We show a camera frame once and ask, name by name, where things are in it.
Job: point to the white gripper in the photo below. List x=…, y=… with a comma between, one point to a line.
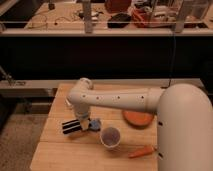
x=84, y=121

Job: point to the black striped eraser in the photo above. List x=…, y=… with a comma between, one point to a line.
x=71, y=126

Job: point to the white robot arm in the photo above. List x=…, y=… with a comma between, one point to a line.
x=184, y=119

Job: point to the small blue object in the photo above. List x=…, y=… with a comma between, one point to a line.
x=95, y=125

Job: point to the white paper cup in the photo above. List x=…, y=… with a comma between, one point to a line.
x=110, y=137

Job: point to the orange round plate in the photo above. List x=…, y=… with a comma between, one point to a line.
x=139, y=119

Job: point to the orange carrot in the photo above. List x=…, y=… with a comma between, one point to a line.
x=140, y=152

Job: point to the black bowl on shelf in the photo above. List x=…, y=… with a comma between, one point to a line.
x=119, y=20

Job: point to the red box on shelf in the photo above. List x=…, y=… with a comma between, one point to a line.
x=141, y=17

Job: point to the grey vertical post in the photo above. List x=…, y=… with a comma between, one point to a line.
x=88, y=25

